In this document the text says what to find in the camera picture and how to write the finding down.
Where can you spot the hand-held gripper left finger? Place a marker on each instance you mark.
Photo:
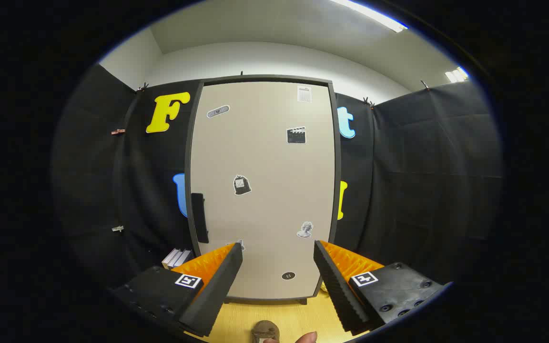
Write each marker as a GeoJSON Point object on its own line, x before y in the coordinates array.
{"type": "Point", "coordinates": [217, 290]}

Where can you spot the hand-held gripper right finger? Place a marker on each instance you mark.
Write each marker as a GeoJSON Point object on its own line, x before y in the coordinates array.
{"type": "Point", "coordinates": [339, 290]}

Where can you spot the brown fuzzy shoe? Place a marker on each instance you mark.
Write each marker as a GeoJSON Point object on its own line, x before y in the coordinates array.
{"type": "Point", "coordinates": [265, 329]}

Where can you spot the white book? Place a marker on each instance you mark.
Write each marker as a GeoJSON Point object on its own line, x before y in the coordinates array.
{"type": "Point", "coordinates": [169, 258]}
{"type": "Point", "coordinates": [178, 259]}
{"type": "Point", "coordinates": [185, 257]}

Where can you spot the black backdrop cloth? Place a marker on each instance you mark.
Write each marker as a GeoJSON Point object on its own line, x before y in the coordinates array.
{"type": "Point", "coordinates": [422, 166]}

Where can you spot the black binder clip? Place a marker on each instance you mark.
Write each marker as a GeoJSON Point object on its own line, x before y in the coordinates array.
{"type": "Point", "coordinates": [142, 87]}
{"type": "Point", "coordinates": [367, 101]}
{"type": "Point", "coordinates": [425, 85]}

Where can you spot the small ceiling light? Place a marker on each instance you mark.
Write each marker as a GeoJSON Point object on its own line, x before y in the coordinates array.
{"type": "Point", "coordinates": [455, 75]}

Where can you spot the long ceiling light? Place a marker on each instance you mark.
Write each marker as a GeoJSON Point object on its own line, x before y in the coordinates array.
{"type": "Point", "coordinates": [374, 15]}

